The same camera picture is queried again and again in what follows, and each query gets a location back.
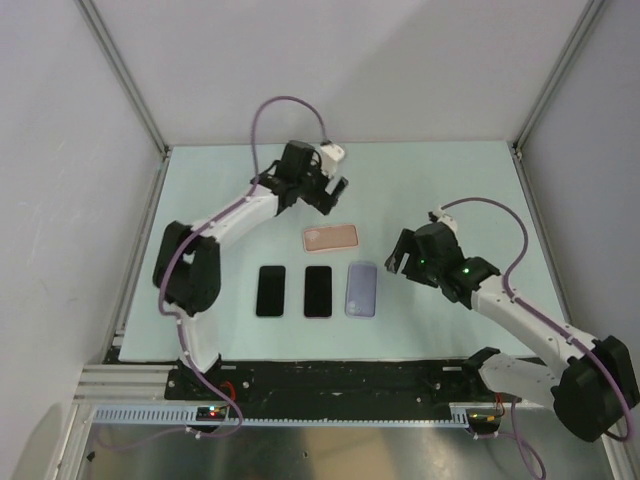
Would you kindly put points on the small circuit board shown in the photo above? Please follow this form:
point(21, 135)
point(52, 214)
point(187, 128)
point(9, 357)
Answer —
point(211, 413)
point(483, 424)

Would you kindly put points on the aluminium frame post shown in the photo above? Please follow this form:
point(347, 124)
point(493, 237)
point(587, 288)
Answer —
point(114, 58)
point(569, 53)

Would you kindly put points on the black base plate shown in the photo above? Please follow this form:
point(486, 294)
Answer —
point(265, 384)

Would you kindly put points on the black phone teal frame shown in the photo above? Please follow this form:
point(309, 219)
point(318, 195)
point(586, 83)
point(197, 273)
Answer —
point(270, 297)

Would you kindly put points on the lilac phone case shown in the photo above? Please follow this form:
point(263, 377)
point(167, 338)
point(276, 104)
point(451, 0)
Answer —
point(361, 290)

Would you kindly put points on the pink phone case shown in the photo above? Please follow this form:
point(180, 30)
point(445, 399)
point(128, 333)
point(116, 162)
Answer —
point(330, 238)

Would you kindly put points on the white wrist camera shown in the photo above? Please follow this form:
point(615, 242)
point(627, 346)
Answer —
point(331, 156)
point(440, 216)

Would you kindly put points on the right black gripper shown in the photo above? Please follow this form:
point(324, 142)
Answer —
point(404, 245)

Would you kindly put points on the black phone purple frame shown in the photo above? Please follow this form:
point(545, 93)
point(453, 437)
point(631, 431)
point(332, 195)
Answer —
point(318, 292)

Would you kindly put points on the grey slotted cable duct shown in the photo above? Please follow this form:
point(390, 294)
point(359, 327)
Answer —
point(183, 415)

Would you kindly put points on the right small circuit board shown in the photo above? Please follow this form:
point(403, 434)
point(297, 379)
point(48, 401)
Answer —
point(483, 424)

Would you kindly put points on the left aluminium frame post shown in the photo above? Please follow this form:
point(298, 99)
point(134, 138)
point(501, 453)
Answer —
point(114, 58)

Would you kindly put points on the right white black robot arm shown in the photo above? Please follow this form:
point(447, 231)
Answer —
point(588, 383)

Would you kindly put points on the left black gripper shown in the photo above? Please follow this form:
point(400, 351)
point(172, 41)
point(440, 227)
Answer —
point(323, 203)

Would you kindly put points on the right aluminium frame post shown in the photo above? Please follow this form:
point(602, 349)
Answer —
point(569, 53)

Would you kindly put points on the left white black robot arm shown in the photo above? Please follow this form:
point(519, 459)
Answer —
point(187, 271)

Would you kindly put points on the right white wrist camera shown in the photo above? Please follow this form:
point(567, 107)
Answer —
point(440, 216)

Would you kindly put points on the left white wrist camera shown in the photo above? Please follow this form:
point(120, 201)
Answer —
point(331, 156)

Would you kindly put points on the left small circuit board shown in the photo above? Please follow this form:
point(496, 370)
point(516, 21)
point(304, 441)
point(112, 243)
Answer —
point(211, 413)

